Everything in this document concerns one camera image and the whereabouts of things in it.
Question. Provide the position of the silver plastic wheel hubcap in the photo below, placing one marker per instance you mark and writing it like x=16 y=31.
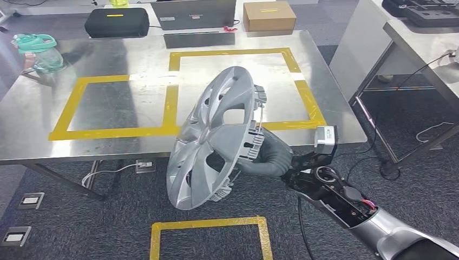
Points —
x=211 y=143

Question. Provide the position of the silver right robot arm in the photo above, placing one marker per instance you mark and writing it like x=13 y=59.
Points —
x=380 y=233

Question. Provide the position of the steel workbench table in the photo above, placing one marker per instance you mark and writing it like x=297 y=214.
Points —
x=36 y=107

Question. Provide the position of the steel floor outlet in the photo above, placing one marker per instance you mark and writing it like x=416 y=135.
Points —
x=15 y=237
x=146 y=166
x=31 y=201

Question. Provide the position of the yellow floor tape square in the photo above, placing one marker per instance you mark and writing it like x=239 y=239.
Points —
x=211 y=223

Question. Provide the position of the red small object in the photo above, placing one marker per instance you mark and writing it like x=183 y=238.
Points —
x=229 y=29

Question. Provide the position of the brown cardboard box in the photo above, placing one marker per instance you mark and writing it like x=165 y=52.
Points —
x=269 y=18

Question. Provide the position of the grey laptop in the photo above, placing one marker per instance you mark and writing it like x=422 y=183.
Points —
x=193 y=14

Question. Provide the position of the black carrying case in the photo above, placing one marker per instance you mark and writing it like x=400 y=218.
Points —
x=116 y=23

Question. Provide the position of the yellow-green bottle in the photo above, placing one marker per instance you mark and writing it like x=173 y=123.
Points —
x=119 y=3

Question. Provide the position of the green translucent plastic item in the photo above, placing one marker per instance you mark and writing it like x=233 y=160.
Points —
x=41 y=54

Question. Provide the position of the black foam case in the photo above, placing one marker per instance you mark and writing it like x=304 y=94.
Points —
x=430 y=14

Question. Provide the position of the yellow tape frame on bench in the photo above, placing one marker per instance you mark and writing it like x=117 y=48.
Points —
x=170 y=107

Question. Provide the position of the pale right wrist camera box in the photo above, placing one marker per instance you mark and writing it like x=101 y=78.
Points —
x=325 y=138

